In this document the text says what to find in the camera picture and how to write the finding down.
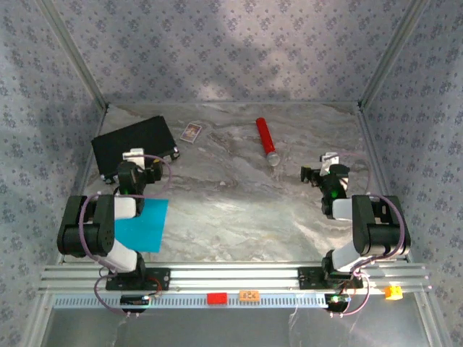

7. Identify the black hard case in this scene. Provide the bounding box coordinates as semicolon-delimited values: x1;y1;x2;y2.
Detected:
90;115;181;184

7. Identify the small playing card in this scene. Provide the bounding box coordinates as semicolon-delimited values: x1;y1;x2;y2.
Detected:
179;122;203;143

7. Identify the red microphone silver head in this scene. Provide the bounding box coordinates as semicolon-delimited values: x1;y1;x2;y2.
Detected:
255;117;281;167

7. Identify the yellow orange plastic block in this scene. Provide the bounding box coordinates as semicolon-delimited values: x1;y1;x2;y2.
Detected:
383;285;404;301

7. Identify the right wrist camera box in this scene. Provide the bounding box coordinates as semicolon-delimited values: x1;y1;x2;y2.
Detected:
320;151;341;174

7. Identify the aluminium side rail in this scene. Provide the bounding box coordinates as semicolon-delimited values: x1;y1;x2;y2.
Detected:
56;103;110;265
356;103;412;263

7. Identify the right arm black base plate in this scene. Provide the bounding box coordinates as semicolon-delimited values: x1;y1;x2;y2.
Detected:
297;266;364;290

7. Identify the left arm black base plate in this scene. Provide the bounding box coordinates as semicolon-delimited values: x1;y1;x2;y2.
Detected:
105;267;171;291

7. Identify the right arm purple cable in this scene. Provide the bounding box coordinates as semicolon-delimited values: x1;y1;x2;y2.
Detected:
331;151;405;318

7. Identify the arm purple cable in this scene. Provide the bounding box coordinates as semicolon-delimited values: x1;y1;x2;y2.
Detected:
80;154;173;319
331;151;405;318

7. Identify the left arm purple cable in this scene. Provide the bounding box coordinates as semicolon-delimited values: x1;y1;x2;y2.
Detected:
80;154;173;319

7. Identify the aluminium mounting rail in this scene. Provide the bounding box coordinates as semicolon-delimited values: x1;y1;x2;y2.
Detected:
38;262;433;294

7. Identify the slotted grey cable duct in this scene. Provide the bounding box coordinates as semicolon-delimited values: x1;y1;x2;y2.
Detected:
52;293;339;310

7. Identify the aluminium frame post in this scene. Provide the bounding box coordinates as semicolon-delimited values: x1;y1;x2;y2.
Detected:
38;0;109;109
359;0;434;108

